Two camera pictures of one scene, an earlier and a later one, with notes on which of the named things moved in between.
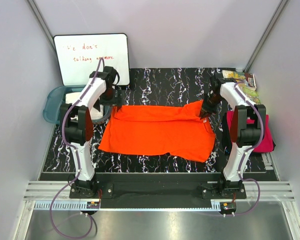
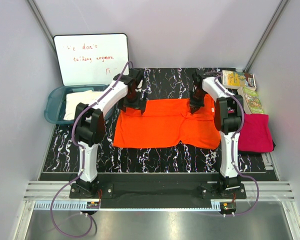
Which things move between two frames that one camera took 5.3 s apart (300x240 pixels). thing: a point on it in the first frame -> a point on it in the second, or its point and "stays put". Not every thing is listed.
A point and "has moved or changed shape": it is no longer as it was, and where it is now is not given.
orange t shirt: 179,131 has moved or changed shape
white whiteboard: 79,54 stays put
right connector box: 227,207 stays put
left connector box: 94,205 stays put
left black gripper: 115,101 -> 139,104
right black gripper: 206,108 -> 194,106
